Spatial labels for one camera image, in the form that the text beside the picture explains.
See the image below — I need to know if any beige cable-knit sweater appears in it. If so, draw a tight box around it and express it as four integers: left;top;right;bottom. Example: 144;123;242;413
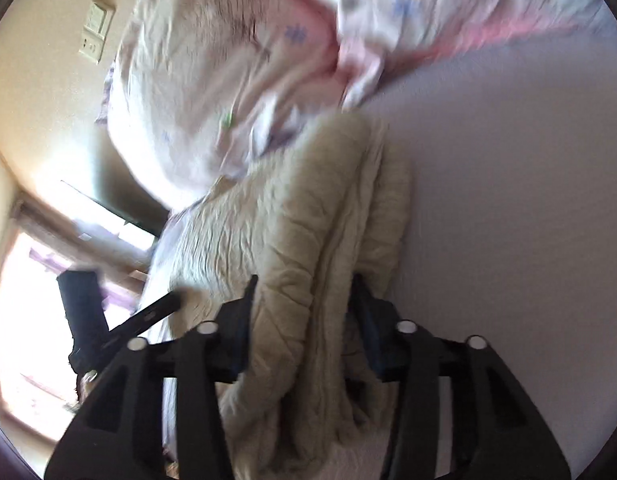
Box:
141;113;411;479

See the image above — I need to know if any person's left hand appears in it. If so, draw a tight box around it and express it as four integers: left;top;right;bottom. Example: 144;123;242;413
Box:
75;370;99;405

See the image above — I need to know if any dark monitor screen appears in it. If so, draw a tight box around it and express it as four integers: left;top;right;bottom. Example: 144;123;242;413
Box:
60;169;171;239

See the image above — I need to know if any lavender bed sheet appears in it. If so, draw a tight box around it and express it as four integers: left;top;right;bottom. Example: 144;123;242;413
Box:
162;34;617;479

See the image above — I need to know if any pink pillow with tree print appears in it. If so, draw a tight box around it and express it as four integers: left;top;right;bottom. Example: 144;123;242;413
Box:
107;0;345;211

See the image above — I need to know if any pink pillow with floral print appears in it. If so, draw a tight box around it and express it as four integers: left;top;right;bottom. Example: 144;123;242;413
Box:
318;0;615;107

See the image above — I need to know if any white wall socket plate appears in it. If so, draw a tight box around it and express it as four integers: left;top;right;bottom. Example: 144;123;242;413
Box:
78;30;104;64

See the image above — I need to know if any white wall switch plate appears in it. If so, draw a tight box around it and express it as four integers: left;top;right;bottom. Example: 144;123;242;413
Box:
84;0;115;39

